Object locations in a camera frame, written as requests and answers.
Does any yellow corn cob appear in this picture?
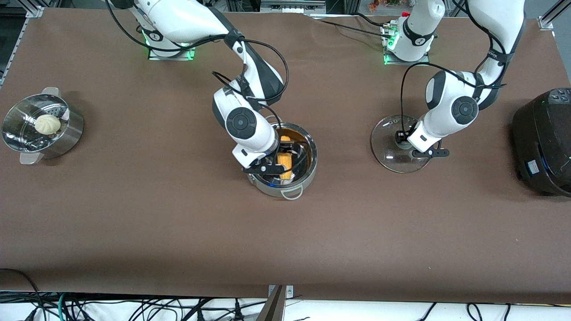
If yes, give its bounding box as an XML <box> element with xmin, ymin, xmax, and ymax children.
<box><xmin>277</xmin><ymin>136</ymin><xmax>294</xmax><ymax>181</ymax></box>

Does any round glass pot lid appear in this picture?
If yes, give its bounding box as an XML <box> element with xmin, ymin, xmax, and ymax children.
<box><xmin>370</xmin><ymin>115</ymin><xmax>436</xmax><ymax>174</ymax></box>

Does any stainless steel cooking pot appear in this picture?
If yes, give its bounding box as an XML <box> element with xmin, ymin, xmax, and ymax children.
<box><xmin>247</xmin><ymin>122</ymin><xmax>319</xmax><ymax>200</ymax></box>

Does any stainless steel steamer pot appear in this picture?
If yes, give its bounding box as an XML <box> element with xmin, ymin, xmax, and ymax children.
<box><xmin>1</xmin><ymin>87</ymin><xmax>85</xmax><ymax>165</ymax></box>

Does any black rice cooker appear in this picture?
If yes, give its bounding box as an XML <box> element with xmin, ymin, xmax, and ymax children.
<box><xmin>511</xmin><ymin>88</ymin><xmax>571</xmax><ymax>198</ymax></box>

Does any white steamed bun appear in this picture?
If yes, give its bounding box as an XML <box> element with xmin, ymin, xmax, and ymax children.
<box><xmin>35</xmin><ymin>114</ymin><xmax>62</xmax><ymax>136</ymax></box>

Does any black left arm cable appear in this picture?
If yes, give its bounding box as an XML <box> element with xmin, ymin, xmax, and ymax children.
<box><xmin>400</xmin><ymin>0</ymin><xmax>509</xmax><ymax>134</ymax></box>

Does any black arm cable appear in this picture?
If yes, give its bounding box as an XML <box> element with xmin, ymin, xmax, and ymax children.
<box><xmin>105</xmin><ymin>0</ymin><xmax>290</xmax><ymax>131</ymax></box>
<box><xmin>400</xmin><ymin>0</ymin><xmax>509</xmax><ymax>134</ymax></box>

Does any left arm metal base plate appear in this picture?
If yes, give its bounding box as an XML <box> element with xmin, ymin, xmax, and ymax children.
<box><xmin>383</xmin><ymin>52</ymin><xmax>431</xmax><ymax>66</ymax></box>

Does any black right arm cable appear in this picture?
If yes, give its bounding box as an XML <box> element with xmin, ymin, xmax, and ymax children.
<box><xmin>105</xmin><ymin>0</ymin><xmax>290</xmax><ymax>131</ymax></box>

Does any black cable across table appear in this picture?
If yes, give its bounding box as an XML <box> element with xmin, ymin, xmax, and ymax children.
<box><xmin>308</xmin><ymin>12</ymin><xmax>394</xmax><ymax>39</ymax></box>

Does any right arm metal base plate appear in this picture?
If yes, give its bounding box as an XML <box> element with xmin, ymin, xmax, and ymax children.
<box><xmin>147</xmin><ymin>45</ymin><xmax>197</xmax><ymax>61</ymax></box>

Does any aluminium frame profile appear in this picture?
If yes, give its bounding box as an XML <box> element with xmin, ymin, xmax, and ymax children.
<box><xmin>18</xmin><ymin>0</ymin><xmax>61</xmax><ymax>19</ymax></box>
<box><xmin>537</xmin><ymin>0</ymin><xmax>571</xmax><ymax>30</ymax></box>

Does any black floor cable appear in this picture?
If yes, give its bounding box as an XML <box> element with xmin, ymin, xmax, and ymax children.
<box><xmin>0</xmin><ymin>268</ymin><xmax>47</xmax><ymax>321</ymax></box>

